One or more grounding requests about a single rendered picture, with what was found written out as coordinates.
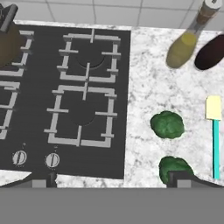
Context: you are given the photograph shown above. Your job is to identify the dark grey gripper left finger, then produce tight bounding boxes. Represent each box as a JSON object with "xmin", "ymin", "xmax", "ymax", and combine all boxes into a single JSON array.
[{"xmin": 1, "ymin": 171, "xmax": 58, "ymax": 189}]

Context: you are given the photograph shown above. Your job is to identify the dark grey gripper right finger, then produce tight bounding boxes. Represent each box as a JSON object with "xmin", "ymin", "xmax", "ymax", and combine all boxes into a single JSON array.
[{"xmin": 166, "ymin": 171, "xmax": 224, "ymax": 189}]

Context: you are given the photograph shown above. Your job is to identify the green broccoli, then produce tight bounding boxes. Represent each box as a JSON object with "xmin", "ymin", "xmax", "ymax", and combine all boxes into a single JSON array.
[
  {"xmin": 158, "ymin": 156, "xmax": 194, "ymax": 185},
  {"xmin": 150, "ymin": 110, "xmax": 186, "ymax": 139}
]

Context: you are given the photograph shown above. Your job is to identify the silver hob knob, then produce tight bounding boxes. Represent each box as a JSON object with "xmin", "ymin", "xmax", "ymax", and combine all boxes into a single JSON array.
[
  {"xmin": 45, "ymin": 152, "xmax": 61, "ymax": 169},
  {"xmin": 11, "ymin": 150, "xmax": 28, "ymax": 167}
]

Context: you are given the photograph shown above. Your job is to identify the black gas hob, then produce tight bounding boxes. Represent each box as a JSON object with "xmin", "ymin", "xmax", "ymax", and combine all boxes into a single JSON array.
[{"xmin": 0, "ymin": 24, "xmax": 132, "ymax": 180}]

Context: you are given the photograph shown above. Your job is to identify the dark maroon bottle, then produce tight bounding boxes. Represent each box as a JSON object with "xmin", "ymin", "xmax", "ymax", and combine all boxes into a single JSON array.
[{"xmin": 194, "ymin": 33, "xmax": 224, "ymax": 71}]

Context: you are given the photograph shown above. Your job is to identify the yellow oil bottle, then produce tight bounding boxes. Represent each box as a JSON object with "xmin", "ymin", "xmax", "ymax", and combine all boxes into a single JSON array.
[{"xmin": 165, "ymin": 0, "xmax": 221, "ymax": 69}]

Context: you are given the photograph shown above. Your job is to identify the spatula with teal handle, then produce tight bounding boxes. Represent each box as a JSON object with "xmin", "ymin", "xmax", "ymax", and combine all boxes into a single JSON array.
[{"xmin": 206, "ymin": 95, "xmax": 222, "ymax": 180}]

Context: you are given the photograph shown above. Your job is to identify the olive pot with black handle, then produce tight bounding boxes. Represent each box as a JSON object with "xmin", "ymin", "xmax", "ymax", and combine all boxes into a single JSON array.
[{"xmin": 0, "ymin": 3, "xmax": 25, "ymax": 69}]

